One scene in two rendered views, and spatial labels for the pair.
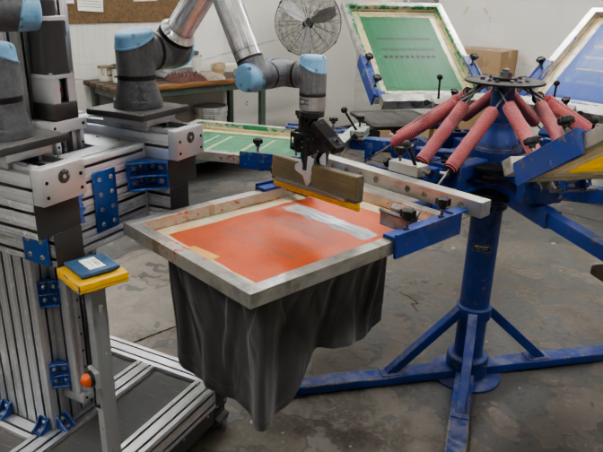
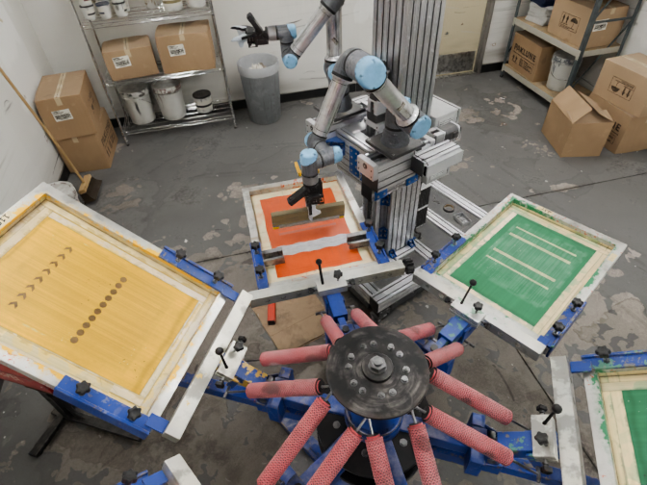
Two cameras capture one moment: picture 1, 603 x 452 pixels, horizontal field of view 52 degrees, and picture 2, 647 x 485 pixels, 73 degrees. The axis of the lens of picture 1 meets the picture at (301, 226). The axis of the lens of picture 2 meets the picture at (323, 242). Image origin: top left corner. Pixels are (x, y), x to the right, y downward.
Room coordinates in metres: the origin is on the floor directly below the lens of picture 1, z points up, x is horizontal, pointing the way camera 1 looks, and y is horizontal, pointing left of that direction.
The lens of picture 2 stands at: (2.63, -1.39, 2.44)
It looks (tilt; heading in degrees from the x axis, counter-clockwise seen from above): 43 degrees down; 121
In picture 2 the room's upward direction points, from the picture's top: 3 degrees counter-clockwise
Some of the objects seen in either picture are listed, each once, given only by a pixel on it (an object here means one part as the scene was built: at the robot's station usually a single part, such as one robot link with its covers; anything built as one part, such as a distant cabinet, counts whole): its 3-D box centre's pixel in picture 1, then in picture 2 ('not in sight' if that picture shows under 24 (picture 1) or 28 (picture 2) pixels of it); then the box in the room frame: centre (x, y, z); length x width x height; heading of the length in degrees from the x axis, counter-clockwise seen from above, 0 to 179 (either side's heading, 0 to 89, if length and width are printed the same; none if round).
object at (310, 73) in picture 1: (311, 75); (309, 163); (1.76, -0.02, 1.39); 0.09 x 0.08 x 0.11; 57
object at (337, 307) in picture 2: (416, 177); (335, 302); (2.07, -0.40, 1.02); 0.17 x 0.06 x 0.05; 133
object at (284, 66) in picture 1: (279, 73); (327, 154); (1.79, 0.07, 1.39); 0.11 x 0.11 x 0.08; 57
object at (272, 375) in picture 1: (328, 329); not in sight; (1.50, -0.08, 0.74); 0.46 x 0.04 x 0.42; 133
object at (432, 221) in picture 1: (423, 231); (259, 268); (1.65, -0.35, 0.98); 0.30 x 0.05 x 0.07; 133
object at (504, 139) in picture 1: (484, 235); (370, 453); (2.40, -0.76, 0.67); 0.39 x 0.39 x 1.35
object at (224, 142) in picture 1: (278, 126); (513, 265); (2.67, 0.11, 1.05); 1.08 x 0.61 x 0.23; 73
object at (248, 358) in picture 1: (214, 329); not in sight; (1.49, 0.23, 0.74); 0.45 x 0.03 x 0.43; 43
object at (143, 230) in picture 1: (295, 225); (306, 225); (1.69, 0.02, 0.97); 0.79 x 0.58 x 0.04; 133
